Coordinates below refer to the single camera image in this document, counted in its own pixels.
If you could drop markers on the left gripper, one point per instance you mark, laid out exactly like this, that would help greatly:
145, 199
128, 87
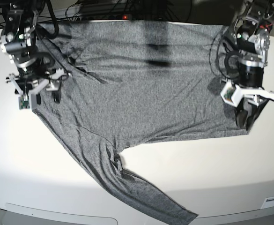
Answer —
249, 87

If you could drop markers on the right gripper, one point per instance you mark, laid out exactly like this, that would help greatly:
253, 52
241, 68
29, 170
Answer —
32, 80

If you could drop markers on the grey long-sleeve T-shirt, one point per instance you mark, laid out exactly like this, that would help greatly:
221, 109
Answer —
134, 83

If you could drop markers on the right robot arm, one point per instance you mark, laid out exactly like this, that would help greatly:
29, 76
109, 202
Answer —
21, 31

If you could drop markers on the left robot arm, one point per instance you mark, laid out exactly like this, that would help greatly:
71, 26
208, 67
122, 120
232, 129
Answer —
249, 38

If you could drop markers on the black power strip red light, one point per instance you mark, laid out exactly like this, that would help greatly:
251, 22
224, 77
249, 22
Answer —
125, 16

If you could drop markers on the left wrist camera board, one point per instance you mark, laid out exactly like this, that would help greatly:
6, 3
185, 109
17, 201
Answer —
227, 92

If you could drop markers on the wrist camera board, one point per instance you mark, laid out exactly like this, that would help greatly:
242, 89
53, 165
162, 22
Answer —
24, 102
227, 92

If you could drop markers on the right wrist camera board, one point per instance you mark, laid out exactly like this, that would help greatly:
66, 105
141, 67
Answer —
24, 102

